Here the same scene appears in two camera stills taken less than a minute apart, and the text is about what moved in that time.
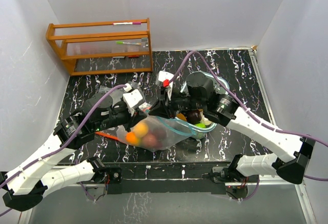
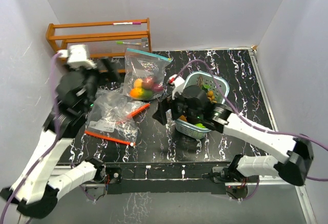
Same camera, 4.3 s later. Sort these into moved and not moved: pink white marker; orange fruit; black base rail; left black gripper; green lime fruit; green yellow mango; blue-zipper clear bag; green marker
Moved: blue-zipper clear bag; green yellow mango; left black gripper
Not moved: green marker; black base rail; orange fruit; green lime fruit; pink white marker
